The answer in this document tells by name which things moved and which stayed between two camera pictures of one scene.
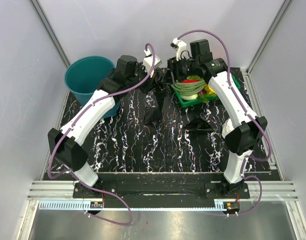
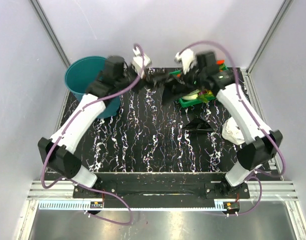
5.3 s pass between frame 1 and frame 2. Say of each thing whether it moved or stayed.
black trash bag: moved
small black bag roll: stayed
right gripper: moved
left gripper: moved
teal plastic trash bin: stayed
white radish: stayed
